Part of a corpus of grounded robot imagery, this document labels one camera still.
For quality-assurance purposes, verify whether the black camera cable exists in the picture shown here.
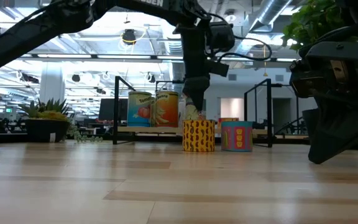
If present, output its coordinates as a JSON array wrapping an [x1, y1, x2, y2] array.
[[216, 34, 273, 62]]

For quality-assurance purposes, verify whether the succulent plant in black pot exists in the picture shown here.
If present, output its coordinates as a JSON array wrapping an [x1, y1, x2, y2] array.
[[17, 97, 104, 144]]

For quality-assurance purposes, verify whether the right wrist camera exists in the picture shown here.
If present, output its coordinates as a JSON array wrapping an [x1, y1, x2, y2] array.
[[289, 58, 331, 99]]

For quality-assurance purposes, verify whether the teal pink short can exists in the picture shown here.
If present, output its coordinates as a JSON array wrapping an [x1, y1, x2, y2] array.
[[221, 120, 254, 152]]

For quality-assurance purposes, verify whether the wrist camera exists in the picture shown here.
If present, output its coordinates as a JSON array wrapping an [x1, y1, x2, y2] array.
[[209, 60, 230, 78], [289, 58, 331, 99]]

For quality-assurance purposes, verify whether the orange green beans can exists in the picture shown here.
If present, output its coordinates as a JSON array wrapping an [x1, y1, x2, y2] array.
[[152, 90, 180, 128]]

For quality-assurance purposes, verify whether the silver ventilation duct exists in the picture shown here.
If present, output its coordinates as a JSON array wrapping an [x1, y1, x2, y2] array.
[[247, 0, 293, 34]]

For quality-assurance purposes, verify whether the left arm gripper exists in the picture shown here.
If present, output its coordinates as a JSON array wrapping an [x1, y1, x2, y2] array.
[[180, 32, 212, 112]]

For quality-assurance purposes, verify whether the yellow hanging pull cord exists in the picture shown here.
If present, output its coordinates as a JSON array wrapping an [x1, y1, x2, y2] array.
[[262, 43, 269, 78]]

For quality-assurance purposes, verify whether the wooden shelf black metal frame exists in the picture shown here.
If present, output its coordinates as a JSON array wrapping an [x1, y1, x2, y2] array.
[[112, 75, 275, 149]]

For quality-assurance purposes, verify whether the chicken noodle soup can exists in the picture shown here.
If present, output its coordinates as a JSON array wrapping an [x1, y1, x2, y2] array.
[[184, 95, 207, 121]]

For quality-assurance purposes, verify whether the black computer monitor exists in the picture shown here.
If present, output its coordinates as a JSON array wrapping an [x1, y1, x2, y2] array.
[[98, 98, 129, 122]]

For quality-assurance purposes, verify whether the blue tomatoes can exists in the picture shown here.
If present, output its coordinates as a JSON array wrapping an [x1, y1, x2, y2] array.
[[127, 91, 153, 128]]

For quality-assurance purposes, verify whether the small red box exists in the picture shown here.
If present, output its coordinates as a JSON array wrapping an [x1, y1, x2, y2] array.
[[218, 117, 240, 130]]

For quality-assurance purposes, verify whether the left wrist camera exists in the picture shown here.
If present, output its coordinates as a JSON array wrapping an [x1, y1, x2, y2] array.
[[209, 60, 230, 78]]

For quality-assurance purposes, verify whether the black ceiling cable reel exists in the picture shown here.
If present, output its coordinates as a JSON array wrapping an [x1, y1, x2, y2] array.
[[121, 28, 137, 46]]

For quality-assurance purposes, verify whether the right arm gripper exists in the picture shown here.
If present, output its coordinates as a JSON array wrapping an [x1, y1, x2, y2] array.
[[304, 40, 358, 165]]

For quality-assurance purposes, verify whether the yellow brown bean-pattern can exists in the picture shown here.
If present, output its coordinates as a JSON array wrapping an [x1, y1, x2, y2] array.
[[182, 119, 216, 153]]

